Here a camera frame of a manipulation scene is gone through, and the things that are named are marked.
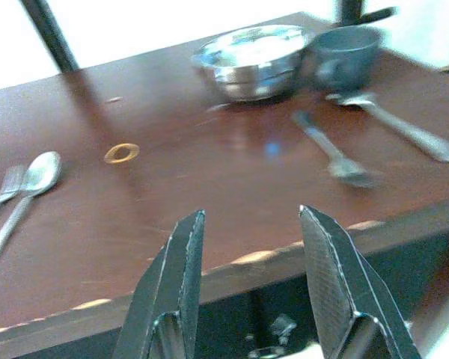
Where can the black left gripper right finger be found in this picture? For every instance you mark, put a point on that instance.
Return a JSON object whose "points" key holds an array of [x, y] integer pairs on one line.
{"points": [[344, 299]]}

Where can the steel spoon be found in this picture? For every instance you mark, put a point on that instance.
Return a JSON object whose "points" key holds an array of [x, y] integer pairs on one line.
{"points": [[39, 174], [404, 127]]}

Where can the black metal post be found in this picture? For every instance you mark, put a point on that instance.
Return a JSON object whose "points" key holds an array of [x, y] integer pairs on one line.
{"points": [[349, 11], [50, 33]]}

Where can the steel fork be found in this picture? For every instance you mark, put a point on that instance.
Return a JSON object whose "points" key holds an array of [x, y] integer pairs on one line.
{"points": [[9, 185], [329, 149]]}

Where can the shiny steel bowl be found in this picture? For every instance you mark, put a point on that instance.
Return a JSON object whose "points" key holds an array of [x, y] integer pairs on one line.
{"points": [[247, 63]]}

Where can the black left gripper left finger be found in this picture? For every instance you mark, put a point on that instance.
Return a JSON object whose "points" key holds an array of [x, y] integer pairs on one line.
{"points": [[164, 299]]}

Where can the dark grey cup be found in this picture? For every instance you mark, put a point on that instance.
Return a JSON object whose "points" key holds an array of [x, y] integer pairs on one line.
{"points": [[340, 60]]}

